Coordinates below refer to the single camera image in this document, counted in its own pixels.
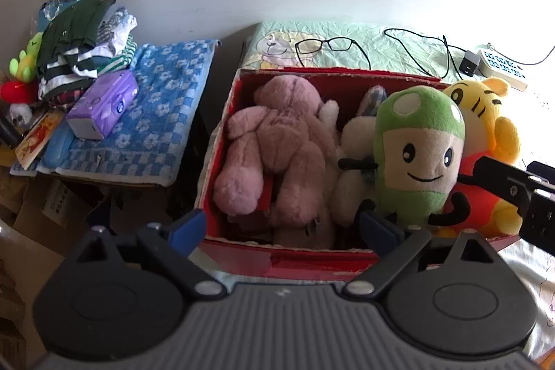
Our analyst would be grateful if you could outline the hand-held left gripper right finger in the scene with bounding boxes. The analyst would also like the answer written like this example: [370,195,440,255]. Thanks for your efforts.
[344,209,506,302]

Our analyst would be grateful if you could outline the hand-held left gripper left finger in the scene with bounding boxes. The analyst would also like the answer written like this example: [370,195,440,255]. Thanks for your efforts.
[65,209,227,302]

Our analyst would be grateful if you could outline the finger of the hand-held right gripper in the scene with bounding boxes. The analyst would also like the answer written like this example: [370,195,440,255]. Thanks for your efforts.
[472,156,537,205]
[526,161,555,183]

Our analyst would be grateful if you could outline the yellow tiger plush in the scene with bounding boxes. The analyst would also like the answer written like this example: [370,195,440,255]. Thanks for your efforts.
[442,77,523,239]

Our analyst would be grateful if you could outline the green mushroom plush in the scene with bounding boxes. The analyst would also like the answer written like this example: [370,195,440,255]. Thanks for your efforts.
[338,88,471,230]

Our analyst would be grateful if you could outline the red storage box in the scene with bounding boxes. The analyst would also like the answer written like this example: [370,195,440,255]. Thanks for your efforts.
[193,67,521,282]

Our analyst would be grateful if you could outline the white plush with blue bow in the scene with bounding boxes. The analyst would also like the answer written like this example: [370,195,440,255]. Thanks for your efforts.
[332,85,389,229]

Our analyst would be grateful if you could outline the pink teddy bear plush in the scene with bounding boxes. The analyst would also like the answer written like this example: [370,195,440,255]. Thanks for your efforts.
[214,75,341,249]

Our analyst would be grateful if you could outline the white power strip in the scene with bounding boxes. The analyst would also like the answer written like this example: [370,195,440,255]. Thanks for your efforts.
[476,48,529,92]

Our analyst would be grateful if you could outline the blue patterned towel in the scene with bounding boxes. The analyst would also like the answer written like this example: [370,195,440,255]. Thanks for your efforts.
[37,38,224,187]

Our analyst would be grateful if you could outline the cardboard box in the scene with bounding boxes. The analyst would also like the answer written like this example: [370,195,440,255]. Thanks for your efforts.
[12,176,114,263]

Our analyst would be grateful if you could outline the light blue case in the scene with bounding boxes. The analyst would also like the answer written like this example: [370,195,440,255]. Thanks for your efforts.
[43,123,77,170]

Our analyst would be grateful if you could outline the purple tissue pack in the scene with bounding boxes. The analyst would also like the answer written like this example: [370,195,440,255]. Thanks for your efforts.
[66,70,140,141]

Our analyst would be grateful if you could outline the small picture book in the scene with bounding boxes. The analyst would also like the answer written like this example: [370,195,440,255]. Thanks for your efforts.
[15,112,66,171]

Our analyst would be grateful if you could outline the printed bed sheet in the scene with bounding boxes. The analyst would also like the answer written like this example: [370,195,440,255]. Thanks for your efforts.
[243,21,555,366]

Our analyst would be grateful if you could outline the black-framed glasses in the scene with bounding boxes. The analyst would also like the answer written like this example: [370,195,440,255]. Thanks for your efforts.
[295,36,372,70]

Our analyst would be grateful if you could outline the small white toy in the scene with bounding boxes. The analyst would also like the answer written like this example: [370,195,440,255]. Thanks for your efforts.
[9,103,34,126]

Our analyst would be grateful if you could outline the black cylinder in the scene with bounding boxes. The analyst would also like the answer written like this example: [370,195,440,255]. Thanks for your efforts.
[0,116,19,148]

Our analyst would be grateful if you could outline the pile of folded clothes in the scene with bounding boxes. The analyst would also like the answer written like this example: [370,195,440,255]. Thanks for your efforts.
[37,6,139,111]

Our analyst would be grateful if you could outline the red plush toy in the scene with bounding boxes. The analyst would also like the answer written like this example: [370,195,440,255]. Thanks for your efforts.
[0,80,38,102]

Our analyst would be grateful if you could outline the green frog toy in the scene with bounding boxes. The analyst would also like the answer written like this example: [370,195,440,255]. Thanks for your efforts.
[9,33,45,83]

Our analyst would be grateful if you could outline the dark green garment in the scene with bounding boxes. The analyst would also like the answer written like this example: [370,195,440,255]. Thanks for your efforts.
[37,0,117,72]

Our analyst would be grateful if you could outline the grey power cord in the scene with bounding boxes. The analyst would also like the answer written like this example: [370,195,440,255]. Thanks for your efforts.
[514,45,555,67]

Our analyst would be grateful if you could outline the black charger with cable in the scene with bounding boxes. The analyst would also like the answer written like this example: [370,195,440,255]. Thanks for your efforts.
[384,27,480,78]

